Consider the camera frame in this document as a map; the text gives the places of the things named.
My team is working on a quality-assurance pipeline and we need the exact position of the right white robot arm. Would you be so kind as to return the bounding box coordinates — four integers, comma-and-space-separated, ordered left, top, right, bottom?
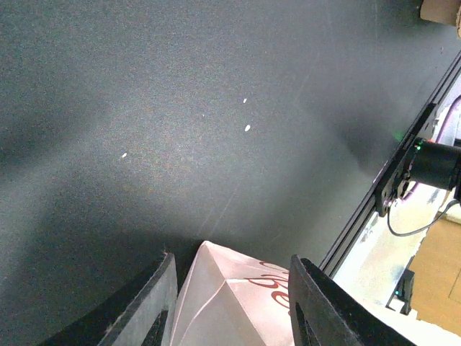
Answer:
399, 138, 460, 202

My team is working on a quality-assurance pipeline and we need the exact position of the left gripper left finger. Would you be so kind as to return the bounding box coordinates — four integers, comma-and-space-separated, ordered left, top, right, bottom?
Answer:
41, 253, 177, 345

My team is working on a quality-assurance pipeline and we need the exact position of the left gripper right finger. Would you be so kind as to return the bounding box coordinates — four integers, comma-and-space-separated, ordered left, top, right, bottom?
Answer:
289, 254, 413, 345

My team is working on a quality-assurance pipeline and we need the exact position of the white printed paper bag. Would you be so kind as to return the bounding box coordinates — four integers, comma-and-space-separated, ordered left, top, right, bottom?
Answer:
170, 241, 294, 345

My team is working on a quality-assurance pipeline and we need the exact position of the stack of pulp carriers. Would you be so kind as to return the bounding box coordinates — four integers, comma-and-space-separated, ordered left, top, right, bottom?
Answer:
420, 0, 460, 38

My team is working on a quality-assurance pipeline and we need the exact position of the black front rail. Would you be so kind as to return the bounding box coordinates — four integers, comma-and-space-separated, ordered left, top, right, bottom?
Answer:
320, 55, 460, 278

